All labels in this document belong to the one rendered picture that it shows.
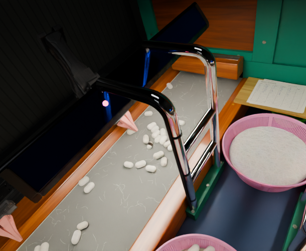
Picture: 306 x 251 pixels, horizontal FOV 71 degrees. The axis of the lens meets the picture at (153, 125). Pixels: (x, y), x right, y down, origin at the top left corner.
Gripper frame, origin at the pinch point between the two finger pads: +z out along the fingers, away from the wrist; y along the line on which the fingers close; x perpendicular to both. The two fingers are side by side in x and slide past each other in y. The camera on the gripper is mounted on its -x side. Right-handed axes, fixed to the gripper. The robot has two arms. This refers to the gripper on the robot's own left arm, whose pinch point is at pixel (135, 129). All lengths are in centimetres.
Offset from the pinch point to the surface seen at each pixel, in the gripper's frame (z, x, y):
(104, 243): 14.0, -8.2, -34.6
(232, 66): 11.4, -20.1, 36.2
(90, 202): 4.7, 0.1, -28.7
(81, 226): 6.8, -4.1, -35.1
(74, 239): 7.4, -5.1, -38.6
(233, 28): 2, -26, 44
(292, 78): 29, -28, 42
